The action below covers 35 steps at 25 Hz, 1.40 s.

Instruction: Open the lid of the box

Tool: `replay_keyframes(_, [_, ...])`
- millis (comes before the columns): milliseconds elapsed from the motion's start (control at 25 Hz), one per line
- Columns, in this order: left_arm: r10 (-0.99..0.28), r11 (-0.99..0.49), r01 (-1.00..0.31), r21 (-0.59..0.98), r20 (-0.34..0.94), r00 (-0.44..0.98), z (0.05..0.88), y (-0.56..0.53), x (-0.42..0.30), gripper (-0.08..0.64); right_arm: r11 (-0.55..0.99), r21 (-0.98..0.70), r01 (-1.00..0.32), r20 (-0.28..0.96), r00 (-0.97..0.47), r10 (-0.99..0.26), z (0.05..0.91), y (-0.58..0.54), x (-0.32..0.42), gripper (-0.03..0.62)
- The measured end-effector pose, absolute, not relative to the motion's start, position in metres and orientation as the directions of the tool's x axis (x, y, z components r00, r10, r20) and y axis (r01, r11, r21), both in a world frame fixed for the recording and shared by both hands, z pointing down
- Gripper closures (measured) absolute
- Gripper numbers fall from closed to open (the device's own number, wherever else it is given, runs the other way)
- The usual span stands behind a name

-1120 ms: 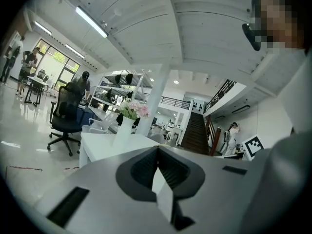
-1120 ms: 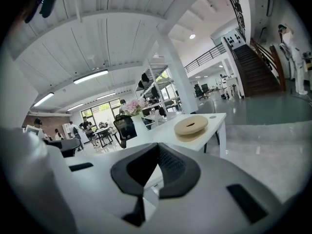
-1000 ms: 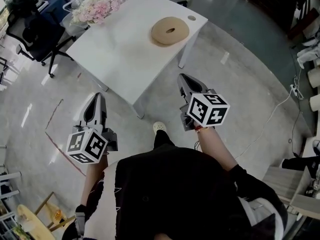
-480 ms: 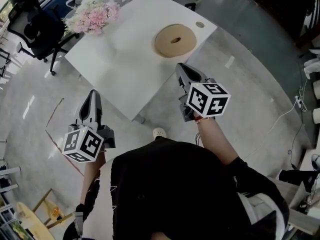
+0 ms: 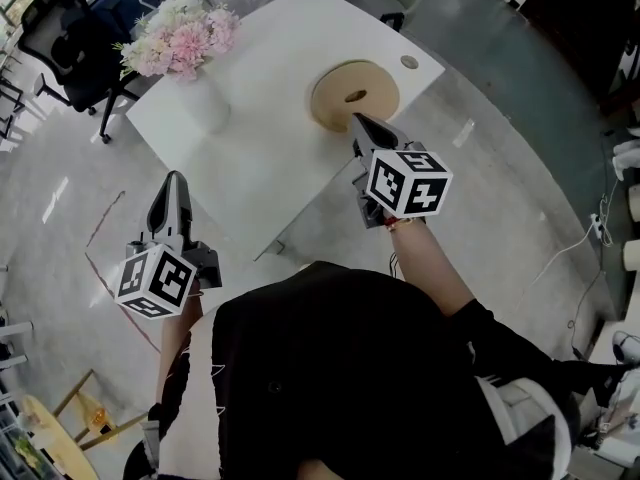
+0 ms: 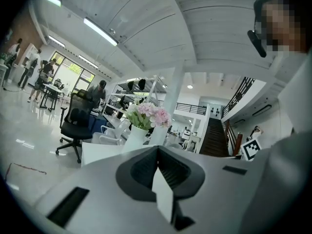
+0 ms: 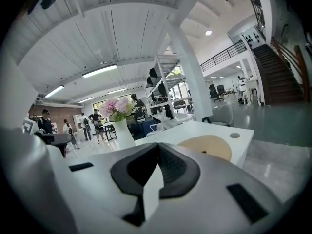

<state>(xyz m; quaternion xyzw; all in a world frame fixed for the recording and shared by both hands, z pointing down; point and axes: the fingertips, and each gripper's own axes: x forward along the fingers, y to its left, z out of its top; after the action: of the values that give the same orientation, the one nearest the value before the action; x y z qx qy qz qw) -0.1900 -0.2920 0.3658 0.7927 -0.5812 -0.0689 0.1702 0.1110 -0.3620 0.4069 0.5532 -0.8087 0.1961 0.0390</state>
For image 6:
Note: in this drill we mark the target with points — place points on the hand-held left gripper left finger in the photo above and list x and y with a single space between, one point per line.
97 191

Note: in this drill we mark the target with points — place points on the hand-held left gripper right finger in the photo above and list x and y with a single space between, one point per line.
214 191

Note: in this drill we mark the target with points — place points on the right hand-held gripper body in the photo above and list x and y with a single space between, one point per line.
251 149

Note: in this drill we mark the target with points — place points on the dark wooden staircase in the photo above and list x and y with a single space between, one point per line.
214 138

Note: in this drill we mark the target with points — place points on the black stair railing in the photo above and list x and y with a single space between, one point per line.
239 96

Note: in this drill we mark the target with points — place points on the white carved furniture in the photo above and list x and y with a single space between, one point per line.
191 139

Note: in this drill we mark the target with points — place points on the white chair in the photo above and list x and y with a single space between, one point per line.
109 134

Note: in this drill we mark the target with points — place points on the blue storage bin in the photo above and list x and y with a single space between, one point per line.
97 123

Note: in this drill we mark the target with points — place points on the black balcony railing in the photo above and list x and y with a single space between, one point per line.
192 108

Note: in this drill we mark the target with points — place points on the black office chair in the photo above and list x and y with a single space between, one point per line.
78 121

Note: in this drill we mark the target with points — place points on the red floor tape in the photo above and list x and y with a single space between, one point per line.
24 167

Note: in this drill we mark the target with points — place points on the round ceiling light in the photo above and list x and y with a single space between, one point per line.
190 86

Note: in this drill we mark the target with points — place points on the pink flower bouquet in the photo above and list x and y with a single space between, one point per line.
148 113

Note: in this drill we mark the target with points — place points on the white shelf rack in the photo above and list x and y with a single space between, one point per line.
136 91

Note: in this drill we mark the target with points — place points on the black legged desk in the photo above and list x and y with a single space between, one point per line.
52 91

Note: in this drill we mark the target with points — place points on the large black framed window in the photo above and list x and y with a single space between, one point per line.
73 69

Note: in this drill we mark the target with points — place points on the person's head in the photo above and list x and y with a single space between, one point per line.
280 21

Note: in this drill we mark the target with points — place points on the white side table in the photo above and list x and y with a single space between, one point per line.
3 74

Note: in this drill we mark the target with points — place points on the black head camera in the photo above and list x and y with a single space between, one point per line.
257 43

